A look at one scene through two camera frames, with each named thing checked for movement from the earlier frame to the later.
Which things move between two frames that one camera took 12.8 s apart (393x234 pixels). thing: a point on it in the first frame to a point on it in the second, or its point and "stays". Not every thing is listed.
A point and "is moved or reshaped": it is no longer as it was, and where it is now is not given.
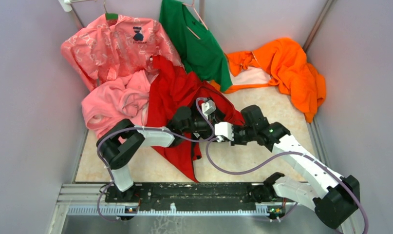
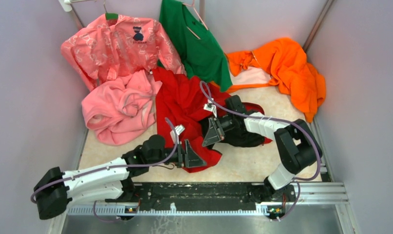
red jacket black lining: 170,87 is moved or reshaped
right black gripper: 235,142 to 214,134
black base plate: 186,196 stays
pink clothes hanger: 193,5 stays
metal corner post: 308,43 stays
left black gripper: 209,126 to 192,159
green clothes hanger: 110,16 stays
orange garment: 300,83 stays
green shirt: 202,55 stays
